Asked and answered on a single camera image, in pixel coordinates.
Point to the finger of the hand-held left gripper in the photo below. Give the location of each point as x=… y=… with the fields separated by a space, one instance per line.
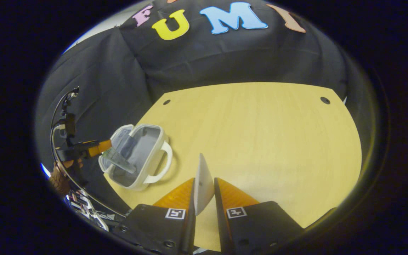
x=76 y=151

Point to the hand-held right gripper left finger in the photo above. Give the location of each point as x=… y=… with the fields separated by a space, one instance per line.
x=191 y=226

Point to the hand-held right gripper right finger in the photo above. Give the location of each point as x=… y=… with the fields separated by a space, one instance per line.
x=221 y=226

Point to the small white suitcase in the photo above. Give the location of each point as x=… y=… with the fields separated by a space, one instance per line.
x=147 y=141

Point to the black backdrop cloth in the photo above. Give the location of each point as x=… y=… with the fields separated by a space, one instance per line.
x=225 y=60

